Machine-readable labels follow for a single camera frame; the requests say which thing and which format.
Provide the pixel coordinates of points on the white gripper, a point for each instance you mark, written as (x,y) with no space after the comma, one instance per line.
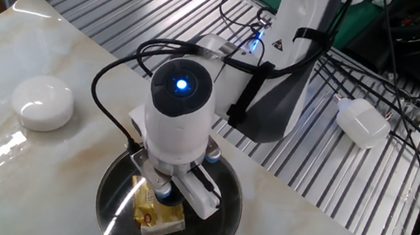
(202,196)

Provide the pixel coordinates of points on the glass lid with black knob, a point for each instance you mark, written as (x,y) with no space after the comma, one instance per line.
(218,229)

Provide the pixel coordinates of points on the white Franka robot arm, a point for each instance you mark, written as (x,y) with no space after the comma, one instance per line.
(173,137)

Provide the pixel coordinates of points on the gold foil butter block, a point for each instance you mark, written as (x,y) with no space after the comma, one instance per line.
(161,218)

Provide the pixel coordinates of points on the white LED light bulb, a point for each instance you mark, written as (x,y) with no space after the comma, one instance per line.
(361,123)

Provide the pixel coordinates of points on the white round puck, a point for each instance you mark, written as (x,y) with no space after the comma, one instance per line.
(43,103)

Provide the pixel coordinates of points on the silver bracket with blue ends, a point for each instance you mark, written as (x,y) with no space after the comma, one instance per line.
(148,171)

